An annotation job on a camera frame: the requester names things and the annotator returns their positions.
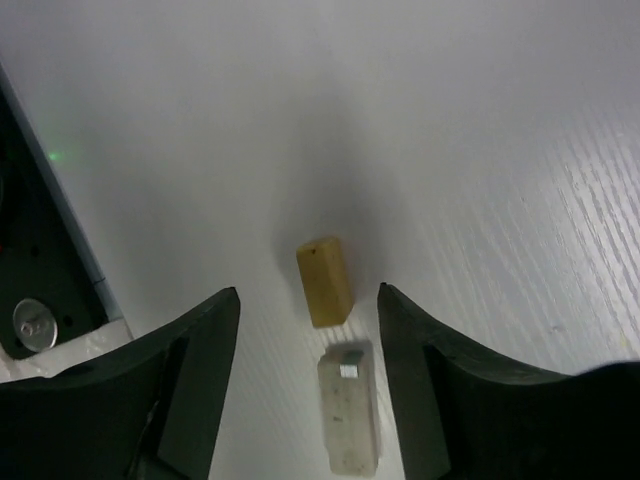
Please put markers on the yellow eraser block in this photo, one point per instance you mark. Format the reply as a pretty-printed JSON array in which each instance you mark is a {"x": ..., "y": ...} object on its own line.
[{"x": 325, "y": 282}]

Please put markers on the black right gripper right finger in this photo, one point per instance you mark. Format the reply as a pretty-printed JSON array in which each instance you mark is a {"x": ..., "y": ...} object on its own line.
[{"x": 465, "y": 411}]

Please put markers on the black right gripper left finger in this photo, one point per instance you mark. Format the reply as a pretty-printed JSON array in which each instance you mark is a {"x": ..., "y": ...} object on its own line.
[{"x": 150, "y": 409}]

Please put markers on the silver washer screw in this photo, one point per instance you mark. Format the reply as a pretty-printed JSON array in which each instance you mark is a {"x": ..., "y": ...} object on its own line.
[{"x": 35, "y": 325}]

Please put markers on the white eraser block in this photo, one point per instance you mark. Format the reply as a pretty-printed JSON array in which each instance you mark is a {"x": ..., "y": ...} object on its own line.
[{"x": 346, "y": 376}]

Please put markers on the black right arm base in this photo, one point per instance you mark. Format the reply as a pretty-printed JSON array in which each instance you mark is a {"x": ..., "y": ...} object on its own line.
[{"x": 44, "y": 253}]

